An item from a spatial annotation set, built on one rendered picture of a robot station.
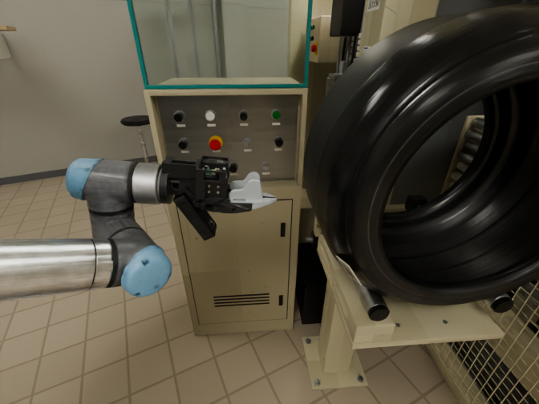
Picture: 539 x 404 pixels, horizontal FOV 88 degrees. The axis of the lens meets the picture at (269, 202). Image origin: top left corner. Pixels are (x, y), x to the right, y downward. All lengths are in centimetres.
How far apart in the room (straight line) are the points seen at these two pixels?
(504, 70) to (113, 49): 377
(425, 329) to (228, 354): 109
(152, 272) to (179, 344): 129
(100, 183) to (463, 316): 86
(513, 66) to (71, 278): 63
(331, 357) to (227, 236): 74
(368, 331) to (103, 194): 60
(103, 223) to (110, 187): 7
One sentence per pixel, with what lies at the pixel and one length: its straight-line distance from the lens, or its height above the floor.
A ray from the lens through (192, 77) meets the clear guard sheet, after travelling 105.
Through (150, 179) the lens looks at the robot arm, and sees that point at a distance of 52.
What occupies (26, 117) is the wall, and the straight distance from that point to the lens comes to 414.
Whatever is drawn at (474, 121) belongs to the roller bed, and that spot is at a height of 118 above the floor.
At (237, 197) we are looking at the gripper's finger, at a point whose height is 115.
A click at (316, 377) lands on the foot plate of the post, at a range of 159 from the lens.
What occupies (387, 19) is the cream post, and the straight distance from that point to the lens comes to 82.
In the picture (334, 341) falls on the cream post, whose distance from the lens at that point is 141.
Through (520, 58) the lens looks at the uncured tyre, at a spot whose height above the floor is 138.
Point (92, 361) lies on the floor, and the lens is 186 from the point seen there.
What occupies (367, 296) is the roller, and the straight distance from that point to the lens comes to 68.
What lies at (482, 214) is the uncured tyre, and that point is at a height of 101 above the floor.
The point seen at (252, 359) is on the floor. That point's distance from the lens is 163.
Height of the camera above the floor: 140
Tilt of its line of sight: 29 degrees down
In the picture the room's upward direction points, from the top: straight up
